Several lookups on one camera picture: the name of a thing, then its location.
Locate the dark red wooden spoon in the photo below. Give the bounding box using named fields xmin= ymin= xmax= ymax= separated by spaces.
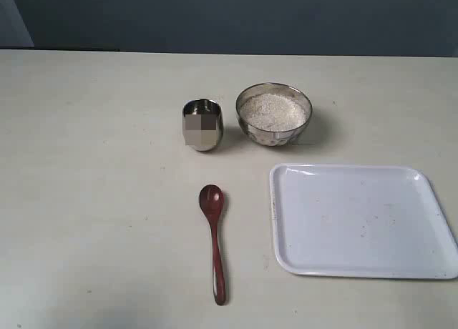
xmin=199 ymin=185 xmax=226 ymax=306

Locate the steel bowl with rice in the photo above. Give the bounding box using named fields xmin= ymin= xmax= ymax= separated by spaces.
xmin=235 ymin=82 xmax=313 ymax=147

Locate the white plastic tray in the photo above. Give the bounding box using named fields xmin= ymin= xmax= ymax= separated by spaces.
xmin=269 ymin=164 xmax=457 ymax=280

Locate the steel cup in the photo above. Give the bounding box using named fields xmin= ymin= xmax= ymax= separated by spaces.
xmin=182 ymin=99 xmax=224 ymax=152

